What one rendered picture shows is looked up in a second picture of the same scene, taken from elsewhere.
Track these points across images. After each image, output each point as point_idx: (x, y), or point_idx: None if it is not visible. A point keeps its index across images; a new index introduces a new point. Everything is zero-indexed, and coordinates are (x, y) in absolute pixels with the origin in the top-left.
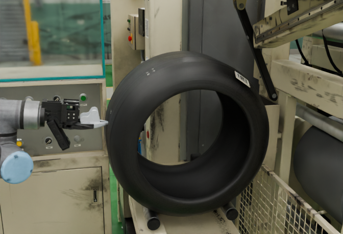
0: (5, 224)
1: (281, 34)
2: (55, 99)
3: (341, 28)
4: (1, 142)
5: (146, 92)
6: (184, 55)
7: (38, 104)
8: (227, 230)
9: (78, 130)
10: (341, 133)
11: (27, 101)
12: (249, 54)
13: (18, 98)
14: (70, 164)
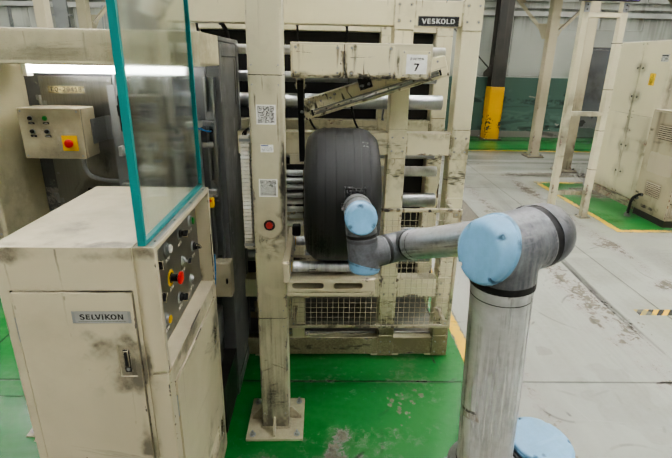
0: (186, 446)
1: (352, 104)
2: (184, 232)
3: None
4: (380, 238)
5: (378, 159)
6: (350, 129)
7: (364, 195)
8: None
9: (190, 266)
10: None
11: (359, 195)
12: (236, 132)
13: (160, 251)
14: (204, 310)
